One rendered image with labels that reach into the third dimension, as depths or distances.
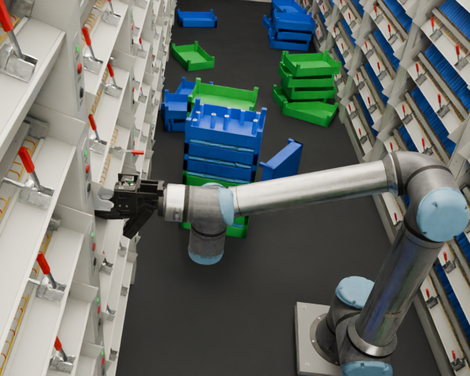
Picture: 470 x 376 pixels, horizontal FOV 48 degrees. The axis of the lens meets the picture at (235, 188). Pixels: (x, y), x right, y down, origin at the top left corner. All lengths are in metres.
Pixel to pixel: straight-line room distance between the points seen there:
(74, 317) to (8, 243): 0.45
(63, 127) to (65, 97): 0.06
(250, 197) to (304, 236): 1.09
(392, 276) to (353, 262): 0.97
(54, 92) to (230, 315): 1.39
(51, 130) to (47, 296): 0.27
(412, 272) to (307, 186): 0.34
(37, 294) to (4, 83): 0.39
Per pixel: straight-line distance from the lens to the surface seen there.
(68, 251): 1.01
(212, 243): 1.32
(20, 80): 0.69
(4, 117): 0.62
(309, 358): 1.93
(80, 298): 1.18
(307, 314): 2.04
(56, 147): 0.91
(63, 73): 0.87
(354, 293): 1.79
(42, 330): 0.90
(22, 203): 0.80
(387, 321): 1.57
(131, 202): 1.26
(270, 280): 2.24
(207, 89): 2.62
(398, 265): 1.43
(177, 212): 1.26
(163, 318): 2.07
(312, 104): 3.49
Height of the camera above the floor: 1.62
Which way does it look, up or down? 37 degrees down
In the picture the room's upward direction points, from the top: 7 degrees clockwise
